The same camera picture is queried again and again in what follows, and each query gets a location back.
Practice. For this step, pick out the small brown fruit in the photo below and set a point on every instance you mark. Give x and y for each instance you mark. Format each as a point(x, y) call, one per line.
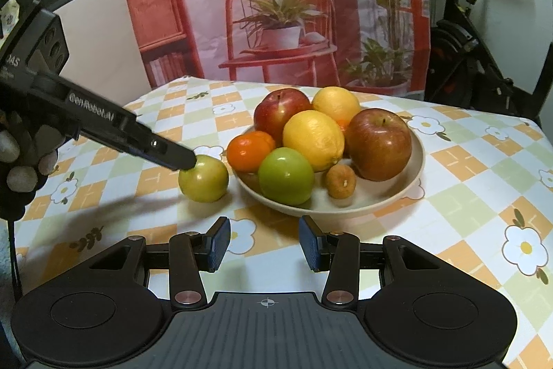
point(341, 181)

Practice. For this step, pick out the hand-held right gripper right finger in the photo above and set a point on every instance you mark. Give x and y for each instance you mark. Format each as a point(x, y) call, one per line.
point(310, 243)

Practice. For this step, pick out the bright red apple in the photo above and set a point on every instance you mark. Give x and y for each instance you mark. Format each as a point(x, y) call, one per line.
point(276, 114)

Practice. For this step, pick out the beige round plate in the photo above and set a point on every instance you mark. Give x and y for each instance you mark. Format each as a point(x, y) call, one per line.
point(376, 196)

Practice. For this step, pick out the dark red apple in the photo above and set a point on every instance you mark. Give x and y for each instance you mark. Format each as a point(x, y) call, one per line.
point(378, 144)

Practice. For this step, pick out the black exercise bike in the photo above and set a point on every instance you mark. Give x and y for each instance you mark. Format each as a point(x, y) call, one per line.
point(458, 57)

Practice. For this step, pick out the yellow lemon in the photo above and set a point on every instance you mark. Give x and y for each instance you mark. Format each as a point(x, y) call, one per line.
point(337, 103)
point(313, 140)

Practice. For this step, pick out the large orange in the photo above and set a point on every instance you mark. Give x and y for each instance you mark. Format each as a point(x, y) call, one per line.
point(246, 153)

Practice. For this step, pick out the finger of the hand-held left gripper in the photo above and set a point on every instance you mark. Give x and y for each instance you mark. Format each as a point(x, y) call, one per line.
point(129, 131)

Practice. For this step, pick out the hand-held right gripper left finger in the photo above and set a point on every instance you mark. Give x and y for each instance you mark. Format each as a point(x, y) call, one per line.
point(219, 243)

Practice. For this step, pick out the person's left hand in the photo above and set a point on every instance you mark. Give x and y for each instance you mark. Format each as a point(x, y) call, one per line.
point(21, 179)

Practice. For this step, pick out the white panel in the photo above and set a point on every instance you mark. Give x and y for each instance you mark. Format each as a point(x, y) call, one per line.
point(99, 40)

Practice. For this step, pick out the yellow-green apple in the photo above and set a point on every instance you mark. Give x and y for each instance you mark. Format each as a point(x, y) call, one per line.
point(205, 181)

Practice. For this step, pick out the green apple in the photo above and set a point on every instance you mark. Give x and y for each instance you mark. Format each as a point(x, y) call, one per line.
point(285, 176)

